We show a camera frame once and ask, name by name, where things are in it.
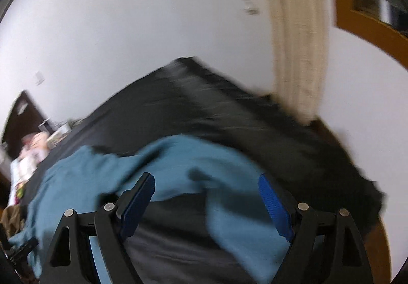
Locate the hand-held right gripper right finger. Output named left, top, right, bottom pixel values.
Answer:
left=259, top=173, right=373, bottom=284

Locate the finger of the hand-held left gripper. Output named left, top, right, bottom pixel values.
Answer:
left=6, top=236, right=39, bottom=268

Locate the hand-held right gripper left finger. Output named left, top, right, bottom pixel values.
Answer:
left=40, top=172, right=156, bottom=284

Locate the blue knit sweater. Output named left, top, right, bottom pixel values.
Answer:
left=9, top=135, right=294, bottom=284

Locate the brown fleece garment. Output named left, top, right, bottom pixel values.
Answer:
left=0, top=206, right=27, bottom=240

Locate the black bed cover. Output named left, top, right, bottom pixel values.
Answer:
left=19, top=57, right=386, bottom=284

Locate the printed pillow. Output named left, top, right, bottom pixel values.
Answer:
left=20, top=132, right=51, bottom=161

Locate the dark wooden headboard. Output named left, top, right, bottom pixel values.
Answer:
left=2, top=90, right=49, bottom=157

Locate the cream curtain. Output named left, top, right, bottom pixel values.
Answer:
left=258, top=0, right=333, bottom=126

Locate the wooden window frame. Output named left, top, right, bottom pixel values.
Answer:
left=328, top=0, right=408, bottom=71

